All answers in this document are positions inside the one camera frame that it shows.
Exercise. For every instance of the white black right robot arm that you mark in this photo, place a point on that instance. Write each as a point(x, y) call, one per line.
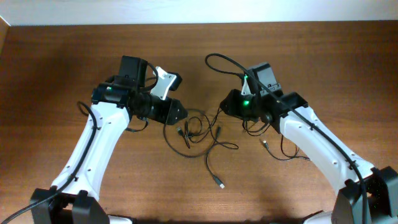
point(365, 194)

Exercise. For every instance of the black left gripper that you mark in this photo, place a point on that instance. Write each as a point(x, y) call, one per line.
point(170, 110)

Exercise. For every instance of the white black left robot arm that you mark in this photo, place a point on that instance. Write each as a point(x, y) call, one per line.
point(74, 195)

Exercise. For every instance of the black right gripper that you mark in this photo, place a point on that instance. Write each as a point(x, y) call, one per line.
point(231, 108)

